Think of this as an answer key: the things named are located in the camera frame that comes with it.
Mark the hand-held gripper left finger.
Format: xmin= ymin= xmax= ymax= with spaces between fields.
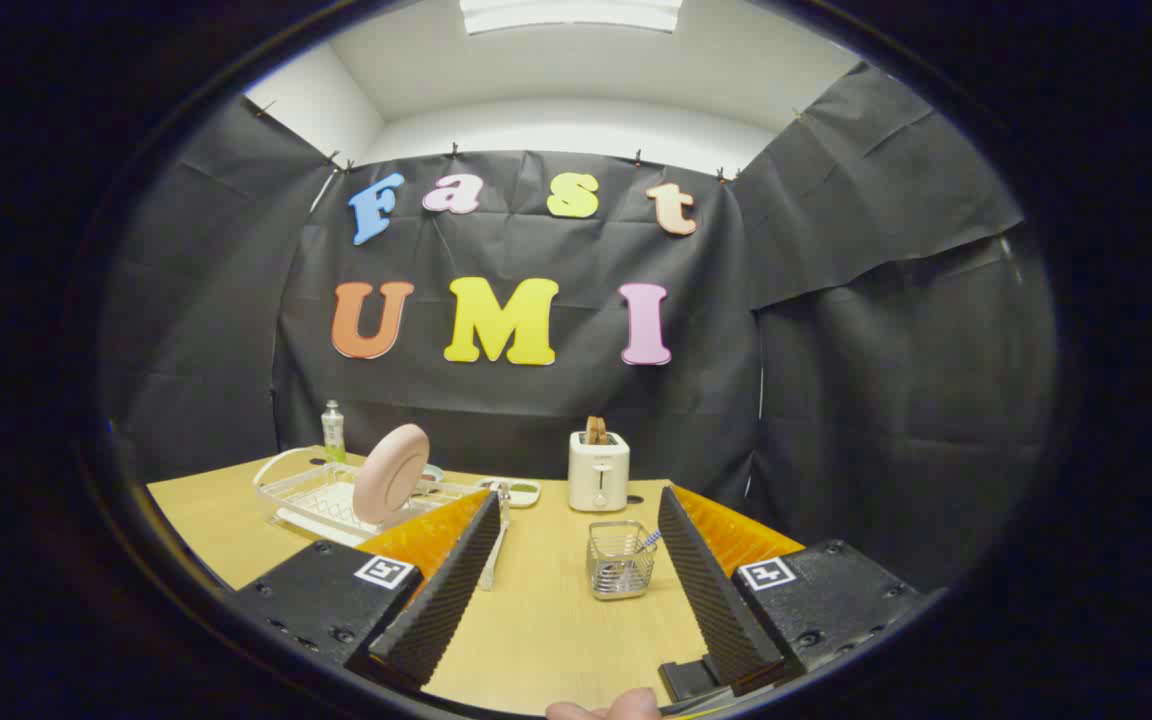
xmin=229 ymin=490 xmax=503 ymax=691

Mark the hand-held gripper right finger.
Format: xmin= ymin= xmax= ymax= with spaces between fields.
xmin=656 ymin=486 xmax=922 ymax=703

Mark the blue checkered handle spoon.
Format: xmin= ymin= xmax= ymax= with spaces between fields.
xmin=608 ymin=530 xmax=662 ymax=591

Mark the silver wire basket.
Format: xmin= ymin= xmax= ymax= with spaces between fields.
xmin=587 ymin=520 xmax=659 ymax=601

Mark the pink plate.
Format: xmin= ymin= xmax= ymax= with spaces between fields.
xmin=352 ymin=424 xmax=431 ymax=527

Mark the white wire dish rack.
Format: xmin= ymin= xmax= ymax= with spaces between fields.
xmin=254 ymin=446 xmax=512 ymax=591

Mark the cream white toaster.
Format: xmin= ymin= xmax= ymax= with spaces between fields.
xmin=568 ymin=430 xmax=631 ymax=513

